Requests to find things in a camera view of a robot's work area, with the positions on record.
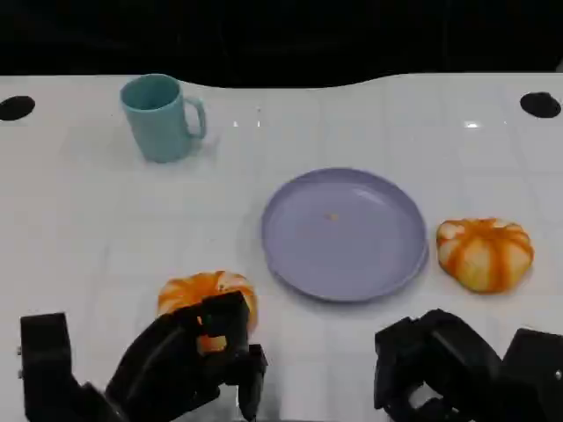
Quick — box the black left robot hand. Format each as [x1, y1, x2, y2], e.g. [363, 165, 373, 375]
[104, 290, 270, 422]

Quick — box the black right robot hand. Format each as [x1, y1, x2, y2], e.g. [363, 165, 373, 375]
[373, 308, 507, 422]

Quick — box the orange white toy bread roll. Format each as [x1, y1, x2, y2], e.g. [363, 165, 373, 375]
[157, 270, 259, 355]
[435, 217, 536, 295]

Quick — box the lilac plate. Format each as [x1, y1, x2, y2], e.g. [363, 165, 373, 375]
[260, 167, 430, 304]

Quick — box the pale green mug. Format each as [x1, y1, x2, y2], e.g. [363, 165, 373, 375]
[120, 73, 208, 164]

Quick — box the black round table grommet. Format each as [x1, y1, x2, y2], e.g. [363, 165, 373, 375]
[519, 91, 563, 119]
[0, 95, 37, 122]

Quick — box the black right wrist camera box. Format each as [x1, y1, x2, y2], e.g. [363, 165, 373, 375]
[499, 327, 563, 422]

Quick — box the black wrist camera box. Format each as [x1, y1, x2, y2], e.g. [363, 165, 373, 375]
[18, 312, 84, 421]
[499, 327, 563, 422]

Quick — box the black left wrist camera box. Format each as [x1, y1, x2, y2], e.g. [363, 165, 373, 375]
[18, 312, 84, 421]

